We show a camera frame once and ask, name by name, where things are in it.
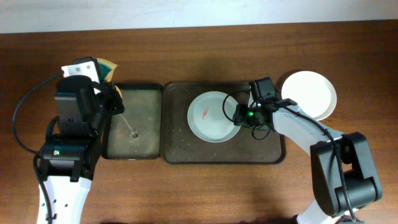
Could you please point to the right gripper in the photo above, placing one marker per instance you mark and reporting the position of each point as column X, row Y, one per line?
column 239, row 116

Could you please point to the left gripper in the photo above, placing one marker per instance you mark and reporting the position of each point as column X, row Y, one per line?
column 114, row 101

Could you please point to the green yellow sponge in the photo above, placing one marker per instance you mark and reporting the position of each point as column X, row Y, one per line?
column 107, row 69

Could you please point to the white plate bottom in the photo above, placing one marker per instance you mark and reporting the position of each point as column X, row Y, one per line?
column 312, row 92

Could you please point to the pale green plate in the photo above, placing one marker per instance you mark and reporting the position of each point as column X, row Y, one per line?
column 206, row 117

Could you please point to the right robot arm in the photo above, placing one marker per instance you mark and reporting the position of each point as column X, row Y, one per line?
column 344, row 175

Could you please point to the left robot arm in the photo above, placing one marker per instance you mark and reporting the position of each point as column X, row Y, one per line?
column 65, row 169

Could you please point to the small black tray with water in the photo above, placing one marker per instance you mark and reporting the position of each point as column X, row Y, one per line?
column 136, row 133

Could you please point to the large brown serving tray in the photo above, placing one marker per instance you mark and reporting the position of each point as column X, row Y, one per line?
column 179, row 145

